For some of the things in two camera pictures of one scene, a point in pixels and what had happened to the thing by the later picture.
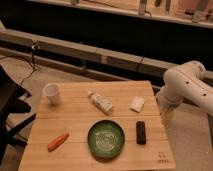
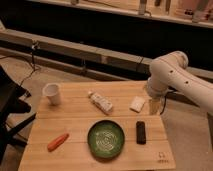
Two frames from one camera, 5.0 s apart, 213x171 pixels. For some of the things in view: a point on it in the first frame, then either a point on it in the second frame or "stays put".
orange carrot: (57, 141) stays put
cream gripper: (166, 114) → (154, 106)
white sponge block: (137, 104) stays put
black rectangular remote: (140, 132) stays put
